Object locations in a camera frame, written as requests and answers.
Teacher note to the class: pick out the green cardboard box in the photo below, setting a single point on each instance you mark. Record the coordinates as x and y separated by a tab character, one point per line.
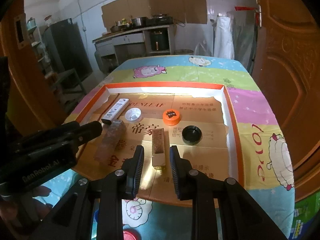
304	214

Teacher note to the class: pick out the kitchen counter cabinet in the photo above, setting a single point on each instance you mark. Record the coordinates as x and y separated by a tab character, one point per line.
116	48

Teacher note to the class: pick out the colourful cartoon tablecloth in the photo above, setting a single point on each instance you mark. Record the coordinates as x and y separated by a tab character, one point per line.
268	174

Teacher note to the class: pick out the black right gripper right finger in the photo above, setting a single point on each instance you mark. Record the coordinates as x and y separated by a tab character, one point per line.
180	173

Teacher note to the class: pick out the white plastic bag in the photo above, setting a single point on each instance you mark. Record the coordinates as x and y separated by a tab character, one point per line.
223	41

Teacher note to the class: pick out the wooden door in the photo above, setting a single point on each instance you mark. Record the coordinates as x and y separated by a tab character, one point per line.
32	105
287	72

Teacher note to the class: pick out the large shallow cardboard tray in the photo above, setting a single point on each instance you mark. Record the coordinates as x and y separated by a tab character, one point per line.
207	106

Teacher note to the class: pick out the right wooden door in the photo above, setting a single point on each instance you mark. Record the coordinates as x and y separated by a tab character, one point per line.
287	72

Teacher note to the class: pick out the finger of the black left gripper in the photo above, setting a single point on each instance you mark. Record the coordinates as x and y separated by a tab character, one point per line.
49	137
80	134

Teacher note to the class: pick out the red bottle cap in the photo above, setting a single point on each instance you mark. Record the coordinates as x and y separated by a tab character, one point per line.
128	235

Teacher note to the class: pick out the dark metal cabinet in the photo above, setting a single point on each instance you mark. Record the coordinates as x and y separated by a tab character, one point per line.
65	48

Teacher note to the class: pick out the black bottle cap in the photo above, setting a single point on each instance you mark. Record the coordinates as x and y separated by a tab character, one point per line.
191	135

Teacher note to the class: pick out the left wooden door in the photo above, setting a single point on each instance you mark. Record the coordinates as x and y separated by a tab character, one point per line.
32	105

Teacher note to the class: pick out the black stove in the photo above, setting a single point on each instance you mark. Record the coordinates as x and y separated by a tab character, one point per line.
162	19

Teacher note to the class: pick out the metal cooking pot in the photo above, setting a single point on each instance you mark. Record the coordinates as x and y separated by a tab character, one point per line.
139	22

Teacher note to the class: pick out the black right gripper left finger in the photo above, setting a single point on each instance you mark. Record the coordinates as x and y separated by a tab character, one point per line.
133	168

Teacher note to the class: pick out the gold rectangular box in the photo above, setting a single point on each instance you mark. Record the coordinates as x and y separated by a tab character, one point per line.
158	149

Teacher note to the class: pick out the left human hand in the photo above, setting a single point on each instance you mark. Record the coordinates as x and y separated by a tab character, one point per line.
28	205

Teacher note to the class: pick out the orange cap in tray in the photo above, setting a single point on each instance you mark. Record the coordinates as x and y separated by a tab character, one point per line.
171	117

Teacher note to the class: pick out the white bottle cap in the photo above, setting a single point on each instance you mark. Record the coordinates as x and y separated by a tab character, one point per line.
133	115

